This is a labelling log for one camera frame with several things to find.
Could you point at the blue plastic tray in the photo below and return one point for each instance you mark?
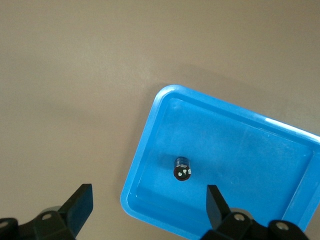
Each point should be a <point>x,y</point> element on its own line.
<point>237,155</point>

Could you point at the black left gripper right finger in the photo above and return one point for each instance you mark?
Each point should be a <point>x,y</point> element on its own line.
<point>217,212</point>

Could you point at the black cylindrical capacitor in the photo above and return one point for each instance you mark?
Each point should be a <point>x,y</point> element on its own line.
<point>181,170</point>

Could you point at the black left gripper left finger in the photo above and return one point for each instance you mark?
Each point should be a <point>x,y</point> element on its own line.
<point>75,212</point>

